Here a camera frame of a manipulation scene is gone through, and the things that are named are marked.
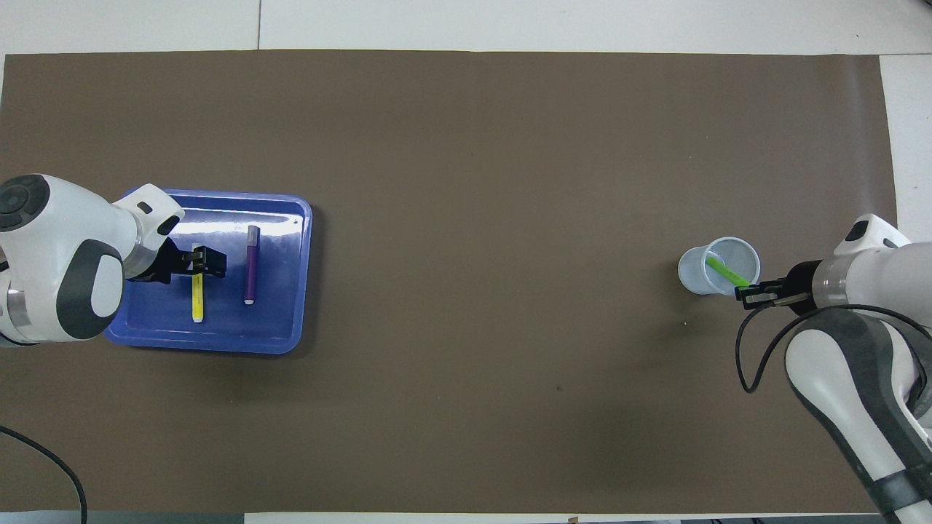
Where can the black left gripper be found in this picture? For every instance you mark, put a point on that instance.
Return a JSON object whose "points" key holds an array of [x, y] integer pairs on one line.
{"points": [[167, 262]]}

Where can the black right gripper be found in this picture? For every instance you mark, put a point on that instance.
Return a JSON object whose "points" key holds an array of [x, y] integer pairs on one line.
{"points": [[804, 284]]}

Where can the yellow pen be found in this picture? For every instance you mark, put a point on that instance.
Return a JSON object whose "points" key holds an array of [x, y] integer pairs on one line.
{"points": [[197, 302]]}

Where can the green pen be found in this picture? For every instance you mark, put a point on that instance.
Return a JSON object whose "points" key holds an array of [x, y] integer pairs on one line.
{"points": [[724, 271]]}

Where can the purple pen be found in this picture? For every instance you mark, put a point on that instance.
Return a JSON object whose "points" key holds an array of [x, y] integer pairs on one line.
{"points": [[250, 269]]}

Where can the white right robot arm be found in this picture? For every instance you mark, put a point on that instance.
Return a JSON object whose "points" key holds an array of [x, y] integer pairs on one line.
{"points": [[874, 269]]}

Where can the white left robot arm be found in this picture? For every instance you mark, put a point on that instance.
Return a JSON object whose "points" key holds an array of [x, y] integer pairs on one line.
{"points": [[65, 240]]}

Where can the blue plastic tray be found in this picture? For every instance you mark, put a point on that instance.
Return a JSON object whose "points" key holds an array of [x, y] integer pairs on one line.
{"points": [[277, 320]]}

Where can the translucent plastic cup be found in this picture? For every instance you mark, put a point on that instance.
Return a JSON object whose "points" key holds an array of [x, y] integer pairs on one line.
{"points": [[695, 273]]}

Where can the brown table mat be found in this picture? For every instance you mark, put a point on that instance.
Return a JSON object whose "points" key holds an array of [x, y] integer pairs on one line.
{"points": [[473, 218]]}

